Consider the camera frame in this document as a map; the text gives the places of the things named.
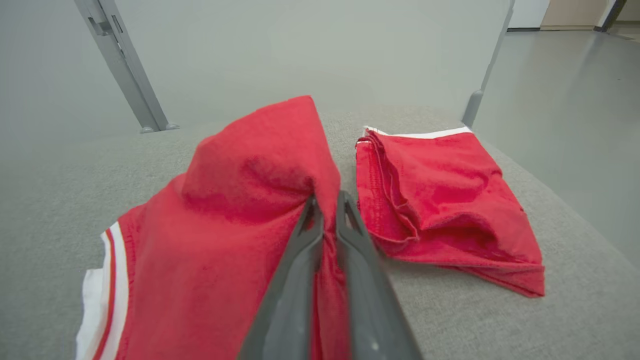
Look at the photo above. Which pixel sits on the red garment with white hem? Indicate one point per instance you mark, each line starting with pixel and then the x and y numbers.
pixel 450 190

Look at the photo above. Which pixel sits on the red shirt with striped sleeves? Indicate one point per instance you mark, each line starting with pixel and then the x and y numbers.
pixel 225 240

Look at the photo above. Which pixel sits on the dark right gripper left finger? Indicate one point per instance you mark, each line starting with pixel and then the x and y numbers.
pixel 290 310

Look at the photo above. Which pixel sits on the beige wooden cabinet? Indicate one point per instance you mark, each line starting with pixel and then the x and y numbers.
pixel 572 12

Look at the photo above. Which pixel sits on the grey rounded partition leg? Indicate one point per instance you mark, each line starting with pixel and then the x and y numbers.
pixel 472 107

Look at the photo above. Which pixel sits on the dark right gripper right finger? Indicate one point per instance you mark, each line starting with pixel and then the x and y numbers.
pixel 370 310

